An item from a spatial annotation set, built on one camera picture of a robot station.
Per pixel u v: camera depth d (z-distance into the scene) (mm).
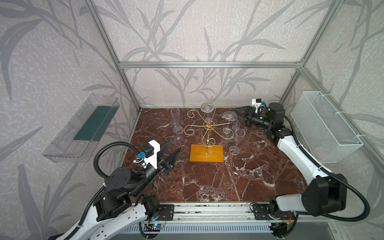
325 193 403
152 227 716
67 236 412
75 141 634
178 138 1019
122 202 423
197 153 940
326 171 424
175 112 918
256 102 723
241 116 687
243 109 695
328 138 619
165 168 457
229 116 722
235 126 938
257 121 664
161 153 444
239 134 806
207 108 748
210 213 750
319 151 732
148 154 413
